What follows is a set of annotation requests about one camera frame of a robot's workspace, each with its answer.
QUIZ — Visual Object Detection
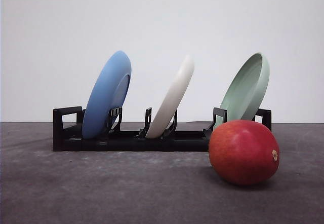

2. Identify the blue plate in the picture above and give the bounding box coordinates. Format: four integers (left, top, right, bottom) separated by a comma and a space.
82, 51, 132, 139

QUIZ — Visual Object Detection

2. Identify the green plate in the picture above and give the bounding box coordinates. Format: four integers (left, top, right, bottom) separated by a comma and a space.
214, 53, 270, 130

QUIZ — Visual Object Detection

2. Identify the black dish rack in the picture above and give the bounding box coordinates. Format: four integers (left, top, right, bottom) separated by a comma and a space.
52, 106, 272, 152

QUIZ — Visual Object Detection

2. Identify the white plate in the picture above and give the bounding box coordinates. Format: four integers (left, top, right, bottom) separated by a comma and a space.
146, 55, 194, 139

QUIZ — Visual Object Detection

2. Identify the red pomegranate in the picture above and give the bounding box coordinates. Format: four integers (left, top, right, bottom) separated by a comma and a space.
209, 120, 280, 185

